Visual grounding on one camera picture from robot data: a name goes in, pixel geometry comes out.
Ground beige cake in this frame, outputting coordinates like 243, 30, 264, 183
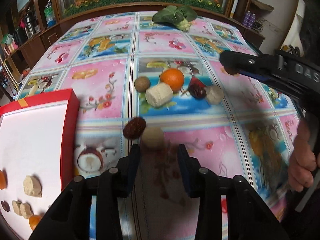
20, 203, 34, 219
23, 176, 42, 197
141, 127, 165, 150
204, 86, 224, 105

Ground red date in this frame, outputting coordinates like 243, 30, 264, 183
123, 117, 146, 140
188, 83, 207, 100

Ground orange mandarin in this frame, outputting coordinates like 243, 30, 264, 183
159, 68, 184, 94
0, 171, 7, 190
28, 215, 42, 231

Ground beige cake cylinder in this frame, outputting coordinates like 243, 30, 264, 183
145, 82, 173, 108

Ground small brown round fruit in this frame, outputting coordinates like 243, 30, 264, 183
134, 76, 151, 93

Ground red white gift box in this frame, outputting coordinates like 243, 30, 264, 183
1, 89, 80, 239

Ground brown kiwi-like fruit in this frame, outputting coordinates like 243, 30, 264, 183
1, 201, 10, 212

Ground person right hand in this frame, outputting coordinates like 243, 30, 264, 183
287, 119, 319, 192

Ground purple spray bottles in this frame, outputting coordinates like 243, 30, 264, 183
242, 11, 256, 29

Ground green leafy vegetable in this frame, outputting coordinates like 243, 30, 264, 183
152, 5, 197, 32

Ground colourful fruit print tablecloth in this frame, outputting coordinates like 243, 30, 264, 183
18, 12, 298, 239

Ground green water bottle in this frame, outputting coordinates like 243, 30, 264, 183
44, 1, 56, 27

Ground wooden cabinet with mural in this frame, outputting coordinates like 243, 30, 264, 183
1, 0, 264, 73

